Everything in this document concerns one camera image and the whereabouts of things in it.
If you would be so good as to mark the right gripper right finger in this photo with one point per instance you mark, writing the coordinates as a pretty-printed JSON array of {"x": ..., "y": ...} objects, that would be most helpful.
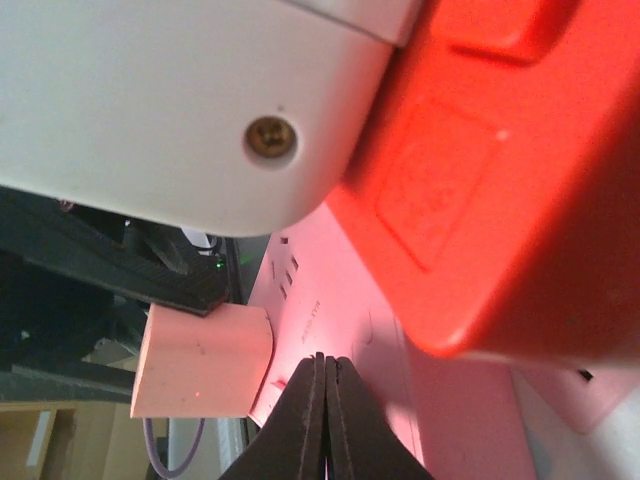
[{"x": 360, "y": 444}]

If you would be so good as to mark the white power strip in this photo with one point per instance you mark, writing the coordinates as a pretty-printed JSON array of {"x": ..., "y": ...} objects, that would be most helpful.
[{"x": 231, "y": 117}]

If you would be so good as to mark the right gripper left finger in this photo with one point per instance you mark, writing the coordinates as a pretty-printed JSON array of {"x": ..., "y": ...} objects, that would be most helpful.
[{"x": 290, "y": 445}]

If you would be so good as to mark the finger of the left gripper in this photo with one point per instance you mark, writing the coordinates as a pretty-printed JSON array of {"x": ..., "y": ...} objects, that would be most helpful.
[{"x": 182, "y": 279}]

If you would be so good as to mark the small pink plug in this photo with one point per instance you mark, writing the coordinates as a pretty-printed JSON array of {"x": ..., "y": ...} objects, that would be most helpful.
[{"x": 202, "y": 367}]

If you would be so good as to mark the red plug adapter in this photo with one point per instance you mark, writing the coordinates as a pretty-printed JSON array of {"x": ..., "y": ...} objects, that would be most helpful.
[{"x": 494, "y": 196}]

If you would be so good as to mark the pink triangular socket adapter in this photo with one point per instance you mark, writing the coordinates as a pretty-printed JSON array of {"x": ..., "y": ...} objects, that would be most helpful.
[{"x": 462, "y": 419}]

